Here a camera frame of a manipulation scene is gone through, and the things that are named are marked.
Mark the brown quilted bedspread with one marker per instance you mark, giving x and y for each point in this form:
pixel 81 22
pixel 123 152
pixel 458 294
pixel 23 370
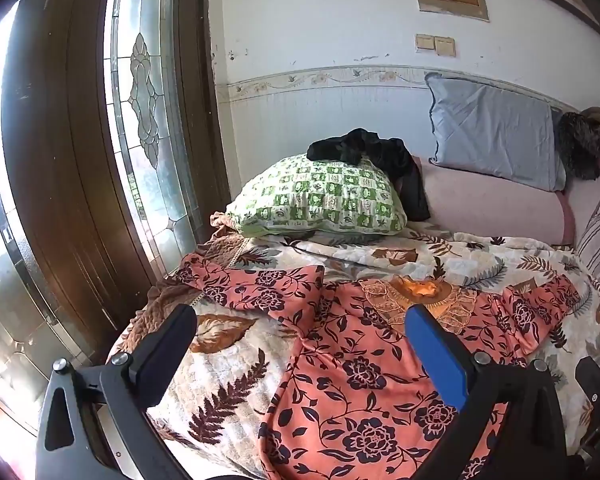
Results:
pixel 150 300

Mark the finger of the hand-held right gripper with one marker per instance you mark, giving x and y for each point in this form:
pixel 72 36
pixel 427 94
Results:
pixel 592 375

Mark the black garment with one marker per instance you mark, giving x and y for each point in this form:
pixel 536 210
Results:
pixel 380 152

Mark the brown wooden door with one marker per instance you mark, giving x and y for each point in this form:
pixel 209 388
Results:
pixel 55 160

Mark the pink bolster cushion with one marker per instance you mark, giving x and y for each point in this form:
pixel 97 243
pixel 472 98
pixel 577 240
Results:
pixel 490 205

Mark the beige wall switch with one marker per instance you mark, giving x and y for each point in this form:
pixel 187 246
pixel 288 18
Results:
pixel 425 43
pixel 445 46

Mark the dark furry cushion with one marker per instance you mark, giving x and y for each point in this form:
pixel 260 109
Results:
pixel 582 145

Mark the orange floral garment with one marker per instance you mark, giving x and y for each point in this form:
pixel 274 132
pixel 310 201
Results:
pixel 360 360

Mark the leaded glass door panel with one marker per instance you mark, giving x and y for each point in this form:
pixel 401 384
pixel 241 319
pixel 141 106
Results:
pixel 145 110

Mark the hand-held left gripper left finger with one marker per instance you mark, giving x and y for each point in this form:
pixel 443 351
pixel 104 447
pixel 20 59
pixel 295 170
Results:
pixel 170 340

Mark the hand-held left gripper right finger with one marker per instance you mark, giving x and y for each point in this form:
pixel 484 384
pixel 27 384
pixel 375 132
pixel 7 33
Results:
pixel 437 355

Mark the grey-blue pillow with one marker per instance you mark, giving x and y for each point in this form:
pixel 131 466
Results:
pixel 490 130

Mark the green checked pillow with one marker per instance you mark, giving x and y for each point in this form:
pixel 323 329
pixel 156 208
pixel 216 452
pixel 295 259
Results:
pixel 320 195

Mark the leaf print fleece blanket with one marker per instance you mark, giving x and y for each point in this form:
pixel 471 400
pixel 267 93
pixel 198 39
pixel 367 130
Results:
pixel 230 395

